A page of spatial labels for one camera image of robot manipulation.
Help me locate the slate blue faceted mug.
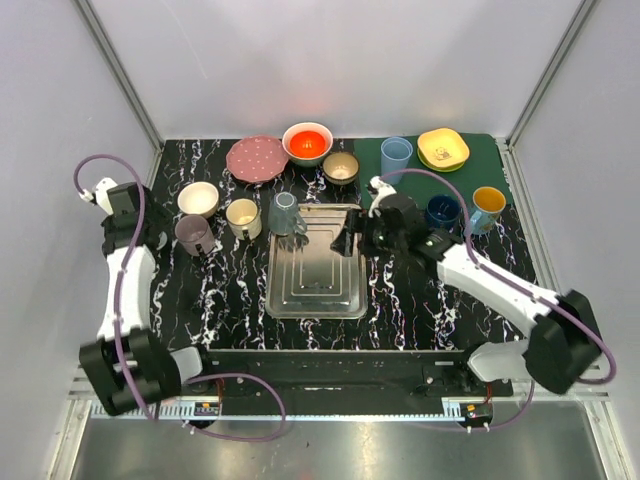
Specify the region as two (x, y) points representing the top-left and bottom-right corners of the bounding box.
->
(268, 191), (308, 236)

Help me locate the dark blue mug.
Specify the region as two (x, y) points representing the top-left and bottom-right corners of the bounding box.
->
(424, 195), (461, 231)

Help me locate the brown patterned bowl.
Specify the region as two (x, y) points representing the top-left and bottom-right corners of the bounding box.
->
(322, 152), (360, 185)

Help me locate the pink dotted plate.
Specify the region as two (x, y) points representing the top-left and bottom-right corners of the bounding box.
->
(226, 135), (289, 184)

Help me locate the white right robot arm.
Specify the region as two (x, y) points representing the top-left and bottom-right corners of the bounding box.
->
(331, 177), (605, 397)

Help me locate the pink mug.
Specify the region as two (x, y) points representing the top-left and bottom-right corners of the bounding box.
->
(174, 215), (215, 257)

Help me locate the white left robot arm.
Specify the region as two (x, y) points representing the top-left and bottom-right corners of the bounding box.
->
(79, 177), (216, 416)

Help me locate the yellow square dish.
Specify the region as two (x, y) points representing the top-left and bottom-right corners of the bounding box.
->
(417, 128), (470, 167)

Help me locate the metal tray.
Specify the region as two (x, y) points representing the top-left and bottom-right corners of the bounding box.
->
(265, 204), (368, 320)

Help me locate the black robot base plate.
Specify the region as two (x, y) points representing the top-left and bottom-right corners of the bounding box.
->
(203, 350), (513, 419)

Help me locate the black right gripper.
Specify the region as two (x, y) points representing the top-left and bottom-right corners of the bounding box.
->
(330, 210), (406, 259)

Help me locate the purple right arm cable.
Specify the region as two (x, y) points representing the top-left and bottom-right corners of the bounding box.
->
(379, 168), (617, 431)

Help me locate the blue butterfly mug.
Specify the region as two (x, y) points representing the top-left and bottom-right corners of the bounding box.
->
(464, 186), (507, 236)

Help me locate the green mat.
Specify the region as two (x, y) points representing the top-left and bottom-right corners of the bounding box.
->
(354, 133), (513, 209)

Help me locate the cream tan bowl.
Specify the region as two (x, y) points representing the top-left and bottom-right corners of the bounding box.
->
(177, 181), (220, 219)

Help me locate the bowl with orange inside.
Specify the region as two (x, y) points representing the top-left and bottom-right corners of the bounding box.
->
(282, 122), (334, 167)

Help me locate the blue plastic cup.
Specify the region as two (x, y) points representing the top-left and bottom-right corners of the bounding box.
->
(380, 137), (414, 185)

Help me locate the green square dish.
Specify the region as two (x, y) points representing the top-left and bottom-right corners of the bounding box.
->
(417, 151), (466, 173)

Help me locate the cream mug black handle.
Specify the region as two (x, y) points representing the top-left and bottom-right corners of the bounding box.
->
(225, 199), (262, 241)

